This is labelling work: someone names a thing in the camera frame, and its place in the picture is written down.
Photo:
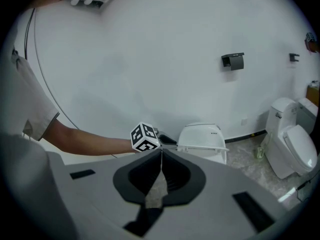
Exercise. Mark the person's white shirt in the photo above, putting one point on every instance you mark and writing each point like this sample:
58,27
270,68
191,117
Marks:
30,89

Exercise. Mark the white wall socket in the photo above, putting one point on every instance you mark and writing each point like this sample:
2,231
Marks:
244,121

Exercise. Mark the brown wooden cabinet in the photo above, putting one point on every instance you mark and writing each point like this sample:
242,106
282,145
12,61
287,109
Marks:
313,96

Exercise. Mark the white smart toilet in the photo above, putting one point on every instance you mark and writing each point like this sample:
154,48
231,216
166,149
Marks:
200,135

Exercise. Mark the person's left forearm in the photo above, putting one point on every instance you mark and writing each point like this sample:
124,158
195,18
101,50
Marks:
95,144

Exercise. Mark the black toilet paper holder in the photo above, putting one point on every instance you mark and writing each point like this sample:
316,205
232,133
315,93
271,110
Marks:
236,64

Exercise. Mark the black baseboard strip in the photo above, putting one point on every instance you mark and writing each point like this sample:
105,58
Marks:
245,137

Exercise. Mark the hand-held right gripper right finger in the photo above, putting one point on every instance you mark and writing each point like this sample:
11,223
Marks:
225,204

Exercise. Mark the white toilet with tank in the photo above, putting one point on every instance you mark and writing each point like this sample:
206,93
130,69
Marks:
297,146

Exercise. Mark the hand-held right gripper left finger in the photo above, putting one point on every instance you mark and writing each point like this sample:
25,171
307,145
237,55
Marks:
87,196

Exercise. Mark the pale green plastic fitting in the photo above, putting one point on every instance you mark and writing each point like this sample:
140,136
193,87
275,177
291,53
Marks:
260,152

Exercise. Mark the black wall hook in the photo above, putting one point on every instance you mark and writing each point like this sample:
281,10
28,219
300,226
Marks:
293,57

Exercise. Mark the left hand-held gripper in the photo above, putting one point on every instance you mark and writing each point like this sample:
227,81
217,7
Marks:
145,137

